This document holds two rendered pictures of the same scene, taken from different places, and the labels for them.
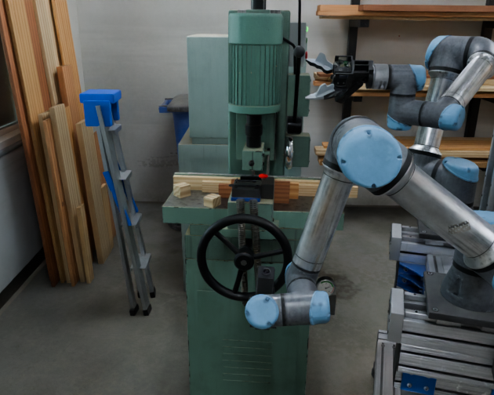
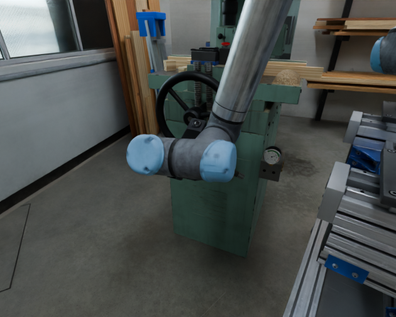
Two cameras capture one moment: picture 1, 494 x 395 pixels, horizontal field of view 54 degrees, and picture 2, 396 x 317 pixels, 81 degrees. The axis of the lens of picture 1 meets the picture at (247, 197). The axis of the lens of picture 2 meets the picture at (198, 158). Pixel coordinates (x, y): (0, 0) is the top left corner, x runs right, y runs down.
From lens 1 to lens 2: 79 cm
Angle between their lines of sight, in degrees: 20
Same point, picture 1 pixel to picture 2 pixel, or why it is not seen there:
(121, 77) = (190, 28)
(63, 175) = (138, 77)
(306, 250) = (223, 92)
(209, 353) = (183, 193)
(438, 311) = not seen: outside the picture
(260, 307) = (140, 148)
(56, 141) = (134, 53)
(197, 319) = not seen: hidden behind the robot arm
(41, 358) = (110, 177)
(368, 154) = not seen: outside the picture
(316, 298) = (213, 148)
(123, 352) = (153, 182)
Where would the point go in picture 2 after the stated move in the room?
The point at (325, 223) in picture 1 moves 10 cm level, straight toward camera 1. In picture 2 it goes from (246, 51) to (223, 57)
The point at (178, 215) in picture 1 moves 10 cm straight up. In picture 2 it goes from (159, 82) to (156, 56)
